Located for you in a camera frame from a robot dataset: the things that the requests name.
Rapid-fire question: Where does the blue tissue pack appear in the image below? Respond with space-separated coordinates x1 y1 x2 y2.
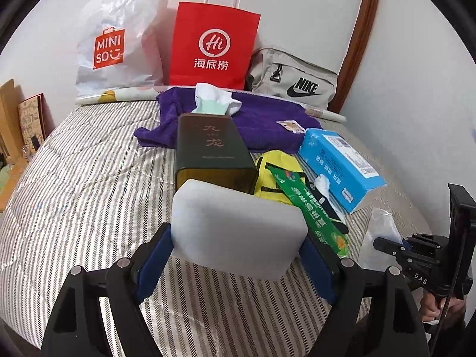
297 128 387 214

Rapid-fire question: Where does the black cable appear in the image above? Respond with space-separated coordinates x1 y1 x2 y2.
431 268 460 357

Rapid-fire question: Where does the rolled printed paper poster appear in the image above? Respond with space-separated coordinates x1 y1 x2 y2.
75 86 346 123

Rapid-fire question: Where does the purple towel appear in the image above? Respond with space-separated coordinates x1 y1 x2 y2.
134 87 322 152

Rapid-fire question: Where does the wooden bed headboard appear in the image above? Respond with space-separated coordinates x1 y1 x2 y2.
336 0 383 114

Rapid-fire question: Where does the person's right hand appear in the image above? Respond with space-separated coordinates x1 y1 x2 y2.
418 292 467 322

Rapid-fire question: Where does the brown cardboard box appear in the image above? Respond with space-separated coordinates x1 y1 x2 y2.
0 79 24 153

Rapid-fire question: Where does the striped bed mattress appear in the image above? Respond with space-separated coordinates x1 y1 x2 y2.
0 93 436 357

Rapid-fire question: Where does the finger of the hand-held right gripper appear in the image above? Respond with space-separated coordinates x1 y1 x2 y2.
373 236 411 258

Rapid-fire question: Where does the playing card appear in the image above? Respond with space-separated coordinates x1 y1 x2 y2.
277 119 306 134

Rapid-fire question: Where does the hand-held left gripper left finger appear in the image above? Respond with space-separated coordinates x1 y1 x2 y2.
41 223 175 357

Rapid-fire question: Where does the mint green tissue pack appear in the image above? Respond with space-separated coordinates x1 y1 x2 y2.
191 83 242 117

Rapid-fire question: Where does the red paper bag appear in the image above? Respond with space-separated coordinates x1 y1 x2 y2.
169 0 261 90

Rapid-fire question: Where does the white plastic shopping bag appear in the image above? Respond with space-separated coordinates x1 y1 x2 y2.
75 0 172 99

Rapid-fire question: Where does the dark green tin box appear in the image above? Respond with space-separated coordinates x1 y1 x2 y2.
175 112 259 196

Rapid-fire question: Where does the yellow small pouch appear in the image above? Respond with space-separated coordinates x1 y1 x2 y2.
253 150 306 206

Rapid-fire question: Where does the green plastic packet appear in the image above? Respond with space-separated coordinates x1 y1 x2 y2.
268 167 350 259

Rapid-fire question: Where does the clear plastic bag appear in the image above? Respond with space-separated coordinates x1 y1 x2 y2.
359 208 404 268

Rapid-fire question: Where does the grey waist bag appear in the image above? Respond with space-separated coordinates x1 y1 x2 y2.
247 48 339 113

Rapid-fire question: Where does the white foam sponge block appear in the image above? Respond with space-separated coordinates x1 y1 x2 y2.
172 179 309 282

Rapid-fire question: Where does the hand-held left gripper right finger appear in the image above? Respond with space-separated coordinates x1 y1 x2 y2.
300 236 426 357

